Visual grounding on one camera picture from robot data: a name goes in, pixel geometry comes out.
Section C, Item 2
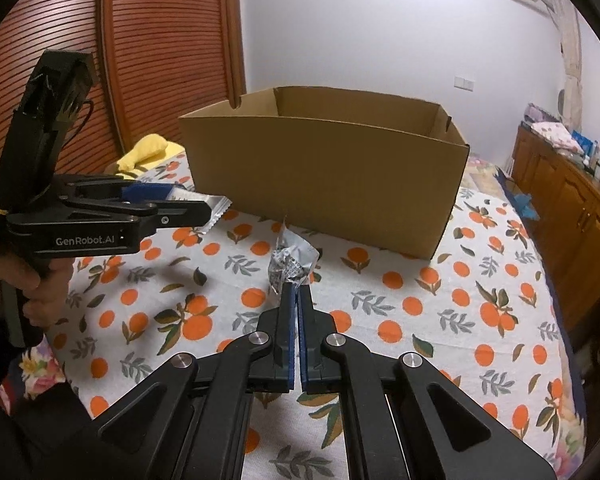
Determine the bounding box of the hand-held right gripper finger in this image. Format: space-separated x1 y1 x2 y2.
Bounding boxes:
298 284 556 480
96 286 301 480

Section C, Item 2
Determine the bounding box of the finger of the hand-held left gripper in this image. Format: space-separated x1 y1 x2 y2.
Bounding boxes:
60 195 212 235
55 174 175 202

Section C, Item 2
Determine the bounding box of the white snack packet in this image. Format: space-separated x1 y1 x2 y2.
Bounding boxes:
172 187 233 236

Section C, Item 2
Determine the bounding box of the silver crinkled snack packet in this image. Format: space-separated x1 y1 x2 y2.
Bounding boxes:
266 216 322 297

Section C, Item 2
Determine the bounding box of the cardboard box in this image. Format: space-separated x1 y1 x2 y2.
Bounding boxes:
178 86 472 261

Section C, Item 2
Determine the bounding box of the person's left hand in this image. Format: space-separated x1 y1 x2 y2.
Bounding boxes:
0 255 75 331

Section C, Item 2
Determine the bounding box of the yellow cloth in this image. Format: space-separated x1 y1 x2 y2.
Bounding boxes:
116 133 169 179

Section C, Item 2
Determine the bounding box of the wooden slatted headboard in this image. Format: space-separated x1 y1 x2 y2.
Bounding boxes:
0 0 247 202

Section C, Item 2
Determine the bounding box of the orange fruit print blanket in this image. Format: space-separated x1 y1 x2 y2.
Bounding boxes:
45 145 581 480

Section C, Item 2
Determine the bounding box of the floral bedsheet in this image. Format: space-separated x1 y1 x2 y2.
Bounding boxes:
0 155 589 480

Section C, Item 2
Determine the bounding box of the person's dark clothing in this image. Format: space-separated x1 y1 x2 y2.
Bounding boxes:
0 305 108 480

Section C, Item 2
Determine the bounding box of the blue crumpled object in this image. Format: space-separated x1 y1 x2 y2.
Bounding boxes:
512 192 541 221

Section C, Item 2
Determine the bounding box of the wooden cabinet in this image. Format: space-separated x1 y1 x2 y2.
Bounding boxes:
510 125 600 332

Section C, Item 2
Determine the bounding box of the pink folded cloth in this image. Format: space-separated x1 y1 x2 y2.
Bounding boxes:
530 120 586 156

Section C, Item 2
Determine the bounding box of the beige patterned curtain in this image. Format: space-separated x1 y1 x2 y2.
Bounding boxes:
554 0 582 127

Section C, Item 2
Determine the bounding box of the black cable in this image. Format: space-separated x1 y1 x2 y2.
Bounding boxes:
67 99 94 147

